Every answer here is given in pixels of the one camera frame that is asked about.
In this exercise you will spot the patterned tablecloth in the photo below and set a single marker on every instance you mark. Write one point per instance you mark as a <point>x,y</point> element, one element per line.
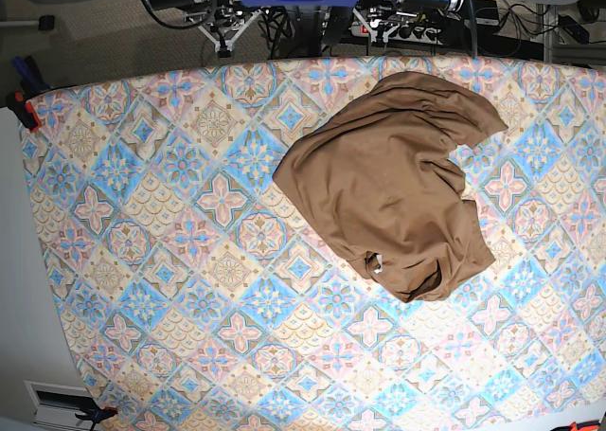
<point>193,296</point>

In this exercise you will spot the white floor vent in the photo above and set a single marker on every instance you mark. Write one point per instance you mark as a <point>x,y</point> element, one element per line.
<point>56,406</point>

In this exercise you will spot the blue handled clamp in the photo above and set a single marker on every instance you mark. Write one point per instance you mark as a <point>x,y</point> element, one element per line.
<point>32,81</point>

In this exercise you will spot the red black clamp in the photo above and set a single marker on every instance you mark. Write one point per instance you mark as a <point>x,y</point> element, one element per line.
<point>25,112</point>

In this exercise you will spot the white power strip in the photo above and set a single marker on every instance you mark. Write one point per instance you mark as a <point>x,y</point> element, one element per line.
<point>420,35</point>

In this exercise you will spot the brown t-shirt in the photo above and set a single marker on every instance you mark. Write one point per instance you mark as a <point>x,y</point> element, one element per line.
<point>377,185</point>

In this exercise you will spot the orange black clamp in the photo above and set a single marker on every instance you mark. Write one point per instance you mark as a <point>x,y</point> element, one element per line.
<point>96,415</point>

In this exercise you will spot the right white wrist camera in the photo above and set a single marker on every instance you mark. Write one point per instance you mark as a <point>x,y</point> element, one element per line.
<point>227,38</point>

